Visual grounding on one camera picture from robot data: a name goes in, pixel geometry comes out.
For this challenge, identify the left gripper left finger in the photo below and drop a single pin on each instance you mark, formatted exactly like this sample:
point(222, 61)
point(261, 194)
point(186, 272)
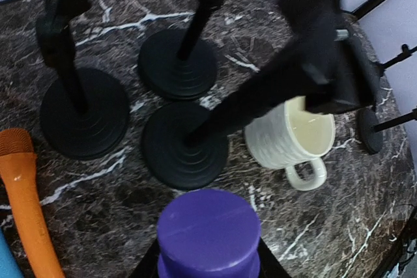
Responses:
point(148, 265)

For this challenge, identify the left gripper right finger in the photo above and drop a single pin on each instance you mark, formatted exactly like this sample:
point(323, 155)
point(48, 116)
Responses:
point(269, 265)

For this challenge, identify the purple toy microphone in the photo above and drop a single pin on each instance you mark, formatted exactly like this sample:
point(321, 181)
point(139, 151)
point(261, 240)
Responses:
point(208, 233)

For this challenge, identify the blue toy microphone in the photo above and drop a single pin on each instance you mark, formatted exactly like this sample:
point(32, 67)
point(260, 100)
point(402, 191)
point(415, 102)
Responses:
point(9, 267)

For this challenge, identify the black stand of blue microphone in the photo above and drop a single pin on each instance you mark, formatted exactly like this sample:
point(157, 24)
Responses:
point(85, 113)

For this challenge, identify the orange toy microphone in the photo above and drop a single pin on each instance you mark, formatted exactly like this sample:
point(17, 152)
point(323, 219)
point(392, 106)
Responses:
point(18, 172)

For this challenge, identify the black stand of pink microphone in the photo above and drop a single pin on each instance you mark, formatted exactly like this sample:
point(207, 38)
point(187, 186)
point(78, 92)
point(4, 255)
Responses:
point(371, 130)

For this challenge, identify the black stand of purple microphone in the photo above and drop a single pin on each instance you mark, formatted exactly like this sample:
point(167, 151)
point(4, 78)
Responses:
point(185, 145)

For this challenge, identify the black stand of orange microphone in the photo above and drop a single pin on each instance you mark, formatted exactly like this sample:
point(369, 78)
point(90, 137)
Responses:
point(177, 64)

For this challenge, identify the black shock mount tripod stand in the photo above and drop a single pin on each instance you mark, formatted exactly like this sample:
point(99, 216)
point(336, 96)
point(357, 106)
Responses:
point(406, 52)

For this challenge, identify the cream ceramic mug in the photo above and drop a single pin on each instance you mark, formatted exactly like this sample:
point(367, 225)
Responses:
point(295, 140)

